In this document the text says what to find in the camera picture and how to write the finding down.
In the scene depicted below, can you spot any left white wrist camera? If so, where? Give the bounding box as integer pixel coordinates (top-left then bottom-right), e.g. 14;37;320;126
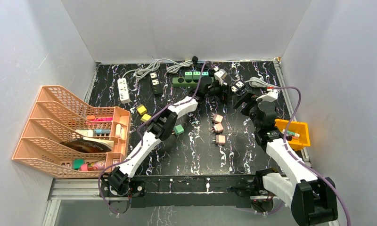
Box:
214;66;227;86

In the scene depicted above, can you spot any yellow plastic bin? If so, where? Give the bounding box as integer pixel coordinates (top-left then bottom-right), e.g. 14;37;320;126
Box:
287;121;311;151

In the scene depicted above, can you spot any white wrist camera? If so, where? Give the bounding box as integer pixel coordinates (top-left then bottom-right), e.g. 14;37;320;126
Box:
214;66;227;86
256;87;279;102

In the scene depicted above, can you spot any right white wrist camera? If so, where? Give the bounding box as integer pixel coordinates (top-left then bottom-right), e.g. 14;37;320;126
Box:
256;87;279;102

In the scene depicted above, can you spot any white power strip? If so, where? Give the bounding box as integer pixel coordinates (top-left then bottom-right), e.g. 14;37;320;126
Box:
117;78;131;104

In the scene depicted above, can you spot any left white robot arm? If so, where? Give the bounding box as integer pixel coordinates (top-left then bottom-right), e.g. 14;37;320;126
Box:
98;77;232;199

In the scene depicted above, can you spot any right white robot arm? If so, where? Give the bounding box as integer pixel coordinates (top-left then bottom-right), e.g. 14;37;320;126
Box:
233;92;338;226

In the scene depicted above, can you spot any light green plug adapter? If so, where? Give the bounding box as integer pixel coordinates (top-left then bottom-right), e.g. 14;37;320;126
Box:
184;72;193;81

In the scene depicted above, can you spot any orange plastic file rack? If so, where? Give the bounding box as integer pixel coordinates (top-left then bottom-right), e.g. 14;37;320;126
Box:
12;85;115;178

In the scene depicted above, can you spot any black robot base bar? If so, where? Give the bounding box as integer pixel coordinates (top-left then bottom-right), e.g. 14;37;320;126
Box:
100;175;279;213

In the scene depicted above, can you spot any short black power strip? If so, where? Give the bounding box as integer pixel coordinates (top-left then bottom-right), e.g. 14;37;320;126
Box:
150;72;163;97

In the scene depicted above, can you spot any white strip grey cable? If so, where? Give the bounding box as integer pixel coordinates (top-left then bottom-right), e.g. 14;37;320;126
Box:
121;59;164;81

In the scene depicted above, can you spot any grey coiled cable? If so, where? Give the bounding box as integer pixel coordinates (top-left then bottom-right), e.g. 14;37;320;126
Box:
165;59;194;75
245;76;272;89

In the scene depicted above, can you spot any mint green plug adapter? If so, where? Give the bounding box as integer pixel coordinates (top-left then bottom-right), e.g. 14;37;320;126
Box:
193;71;201;80

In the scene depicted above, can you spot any yellow plug adapter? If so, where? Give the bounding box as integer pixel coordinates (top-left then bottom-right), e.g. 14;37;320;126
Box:
136;105;148;115
140;113;152;123

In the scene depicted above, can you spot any pink plug adapter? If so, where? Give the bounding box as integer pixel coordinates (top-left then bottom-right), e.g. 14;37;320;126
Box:
210;123;224;134
212;135;226;145
212;114;224;124

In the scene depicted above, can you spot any green power strip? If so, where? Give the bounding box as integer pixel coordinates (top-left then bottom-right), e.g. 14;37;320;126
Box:
172;76;214;87

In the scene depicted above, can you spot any black coiled cable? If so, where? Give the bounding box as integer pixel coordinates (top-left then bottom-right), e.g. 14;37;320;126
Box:
191;56;214;73

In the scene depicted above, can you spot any orange desk organizer tray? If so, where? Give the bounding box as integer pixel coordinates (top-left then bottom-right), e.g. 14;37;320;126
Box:
95;106;131;167

